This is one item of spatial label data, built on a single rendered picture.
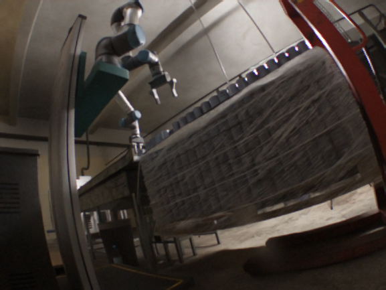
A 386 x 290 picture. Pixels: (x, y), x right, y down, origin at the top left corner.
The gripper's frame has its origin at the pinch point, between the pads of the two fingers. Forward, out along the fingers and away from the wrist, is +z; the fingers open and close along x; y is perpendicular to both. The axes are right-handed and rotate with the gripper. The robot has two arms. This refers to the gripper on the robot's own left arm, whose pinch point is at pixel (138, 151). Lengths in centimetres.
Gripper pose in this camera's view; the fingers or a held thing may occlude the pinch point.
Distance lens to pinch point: 170.9
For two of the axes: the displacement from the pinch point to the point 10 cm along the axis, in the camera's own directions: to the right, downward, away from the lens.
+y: 7.3, -3.7, -5.8
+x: 6.4, 0.7, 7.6
